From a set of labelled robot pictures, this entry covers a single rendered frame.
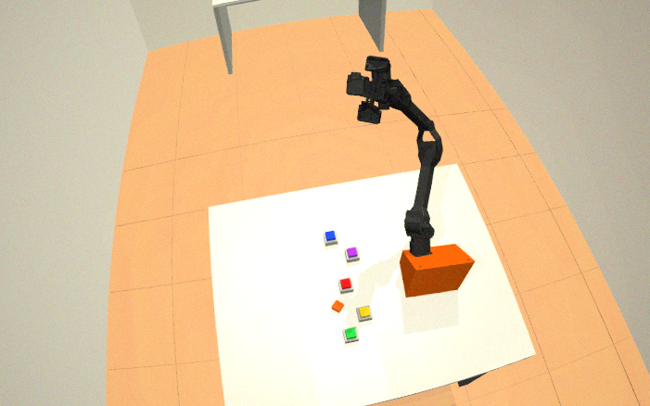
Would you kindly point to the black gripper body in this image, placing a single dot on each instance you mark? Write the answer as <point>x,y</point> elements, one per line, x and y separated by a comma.
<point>375,90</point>

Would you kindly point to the yellow button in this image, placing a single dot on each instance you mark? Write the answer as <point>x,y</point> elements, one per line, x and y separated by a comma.
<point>364,313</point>

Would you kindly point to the red button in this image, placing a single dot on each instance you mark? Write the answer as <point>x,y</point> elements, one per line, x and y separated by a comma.
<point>345,286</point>

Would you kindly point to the purple button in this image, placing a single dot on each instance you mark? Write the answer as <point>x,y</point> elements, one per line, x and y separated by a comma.
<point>352,254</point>

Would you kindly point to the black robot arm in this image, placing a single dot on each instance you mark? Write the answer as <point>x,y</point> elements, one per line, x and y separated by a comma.
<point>417,221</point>

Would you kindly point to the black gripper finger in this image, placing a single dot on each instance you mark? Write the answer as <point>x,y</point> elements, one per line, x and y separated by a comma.
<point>368,110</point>
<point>376,66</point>

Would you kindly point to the blue button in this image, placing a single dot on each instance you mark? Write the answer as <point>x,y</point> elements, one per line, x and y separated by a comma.
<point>330,238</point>

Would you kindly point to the green button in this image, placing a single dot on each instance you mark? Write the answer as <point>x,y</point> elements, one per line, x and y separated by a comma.
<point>350,335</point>

